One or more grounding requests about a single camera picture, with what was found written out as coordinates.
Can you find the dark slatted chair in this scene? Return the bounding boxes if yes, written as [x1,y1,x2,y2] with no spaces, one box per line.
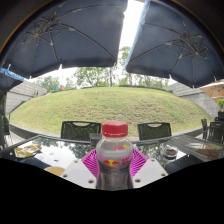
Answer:
[206,120,224,144]

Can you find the beige patio umbrella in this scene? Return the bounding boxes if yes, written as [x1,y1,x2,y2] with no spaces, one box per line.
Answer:
[199,79,224,99]

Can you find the blue umbrella with white print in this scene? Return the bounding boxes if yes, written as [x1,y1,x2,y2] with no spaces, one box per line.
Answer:
[0,66,25,93]

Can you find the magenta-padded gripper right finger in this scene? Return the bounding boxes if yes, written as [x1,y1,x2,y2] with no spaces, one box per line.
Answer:
[130,148,169,190]

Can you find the small glass ashtray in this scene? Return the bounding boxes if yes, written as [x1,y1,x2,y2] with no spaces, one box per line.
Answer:
[163,145,179,158]

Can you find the clear red-capped drink bottle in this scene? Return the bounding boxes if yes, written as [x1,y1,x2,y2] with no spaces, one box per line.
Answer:
[95,120,134,191]

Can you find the grey squeeze tube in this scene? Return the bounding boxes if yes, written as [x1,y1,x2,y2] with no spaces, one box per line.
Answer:
[88,132,102,150]

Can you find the black mesh patio chair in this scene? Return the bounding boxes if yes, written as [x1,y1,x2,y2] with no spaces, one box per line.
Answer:
[60,120,102,142]
[137,121,173,141]

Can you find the large navy patio umbrella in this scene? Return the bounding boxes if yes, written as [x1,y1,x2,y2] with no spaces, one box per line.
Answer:
[0,0,129,80]
[124,0,224,89]

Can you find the yellow crumpled packet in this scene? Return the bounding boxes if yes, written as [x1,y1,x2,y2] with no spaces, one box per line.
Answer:
[13,143,43,159]

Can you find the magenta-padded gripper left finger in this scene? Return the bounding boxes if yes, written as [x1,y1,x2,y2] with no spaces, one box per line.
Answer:
[60,148,98,190]

